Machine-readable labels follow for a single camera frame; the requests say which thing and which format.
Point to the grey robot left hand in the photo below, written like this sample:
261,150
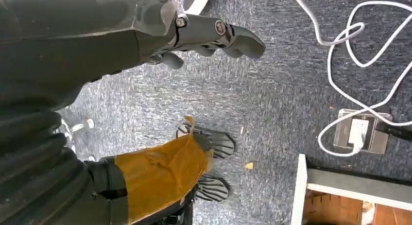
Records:
80,40

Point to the yellow paper scrap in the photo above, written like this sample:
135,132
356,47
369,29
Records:
248,165

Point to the metal floor socket box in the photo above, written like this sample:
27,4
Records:
379,143

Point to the white framed wooden cabinet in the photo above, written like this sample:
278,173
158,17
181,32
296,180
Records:
297,191

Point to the white plug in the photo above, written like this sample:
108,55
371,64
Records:
358,131

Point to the ribbed grey robot left arm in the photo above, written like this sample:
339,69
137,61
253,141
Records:
32,165

